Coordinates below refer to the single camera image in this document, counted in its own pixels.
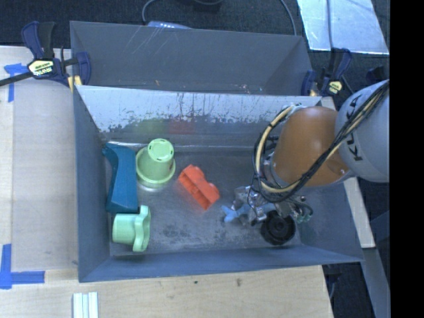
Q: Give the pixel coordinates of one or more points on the light blue toy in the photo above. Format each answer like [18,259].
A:
[232,214]

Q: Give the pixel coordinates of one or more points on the orange plastic block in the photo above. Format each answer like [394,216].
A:
[198,185]

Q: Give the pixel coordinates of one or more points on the light green plastic cup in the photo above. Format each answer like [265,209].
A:
[155,164]

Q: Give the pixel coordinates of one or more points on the light green plastic knob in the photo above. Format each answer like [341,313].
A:
[127,229]

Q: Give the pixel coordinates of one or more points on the grey metal bin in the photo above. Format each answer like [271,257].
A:
[198,58]

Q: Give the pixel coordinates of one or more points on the pale wood board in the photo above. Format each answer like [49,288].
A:
[43,177]

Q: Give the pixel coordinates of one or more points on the black cylinder on white bracket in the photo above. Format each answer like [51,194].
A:
[277,228]

